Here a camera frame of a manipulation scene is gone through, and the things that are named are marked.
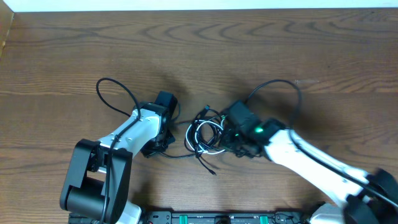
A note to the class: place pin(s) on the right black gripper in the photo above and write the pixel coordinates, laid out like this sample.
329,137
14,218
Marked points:
226,140

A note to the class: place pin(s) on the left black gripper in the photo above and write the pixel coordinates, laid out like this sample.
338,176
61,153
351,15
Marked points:
150,151

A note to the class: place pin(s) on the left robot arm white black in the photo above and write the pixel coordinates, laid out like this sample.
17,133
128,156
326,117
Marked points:
97,181

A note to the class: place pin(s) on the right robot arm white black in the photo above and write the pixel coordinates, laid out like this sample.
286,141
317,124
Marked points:
358,196

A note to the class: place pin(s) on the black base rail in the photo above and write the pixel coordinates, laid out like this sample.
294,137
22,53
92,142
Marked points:
166,217

